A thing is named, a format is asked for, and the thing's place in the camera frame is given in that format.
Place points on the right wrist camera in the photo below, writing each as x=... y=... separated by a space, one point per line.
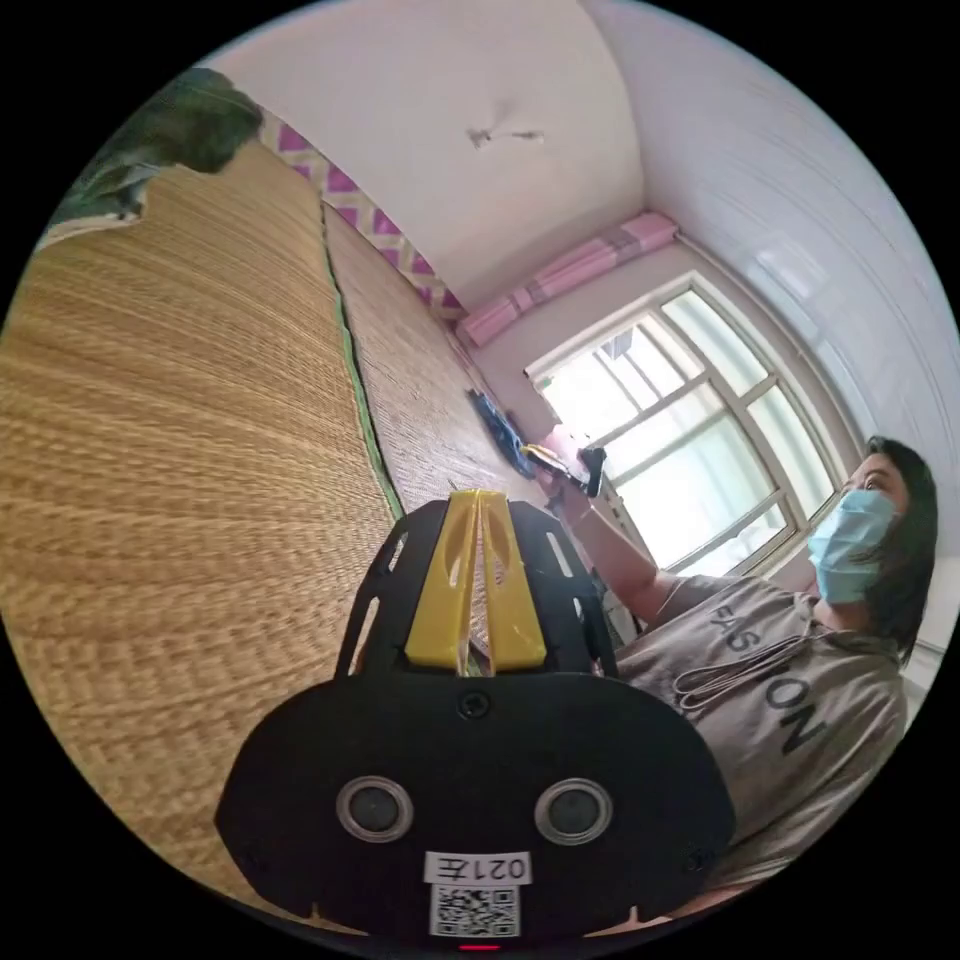
x=595 y=466

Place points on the person's body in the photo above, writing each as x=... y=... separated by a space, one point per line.
x=795 y=675

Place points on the bed with woven mat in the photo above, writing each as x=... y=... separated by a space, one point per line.
x=187 y=465

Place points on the pile of clothes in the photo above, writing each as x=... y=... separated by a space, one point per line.
x=187 y=120

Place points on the pink striped curtain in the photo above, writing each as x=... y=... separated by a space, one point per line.
x=555 y=274

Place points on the person's right forearm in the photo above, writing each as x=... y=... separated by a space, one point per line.
x=622 y=559

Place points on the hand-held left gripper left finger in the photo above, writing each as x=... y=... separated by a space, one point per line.
x=436 y=600

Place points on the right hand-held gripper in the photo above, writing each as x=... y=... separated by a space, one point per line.
x=570 y=474

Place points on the window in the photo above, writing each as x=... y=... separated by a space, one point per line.
x=697 y=427

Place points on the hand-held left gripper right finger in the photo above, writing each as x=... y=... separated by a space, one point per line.
x=516 y=607

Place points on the blue long sleeve shirt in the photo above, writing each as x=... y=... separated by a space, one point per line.
x=496 y=429

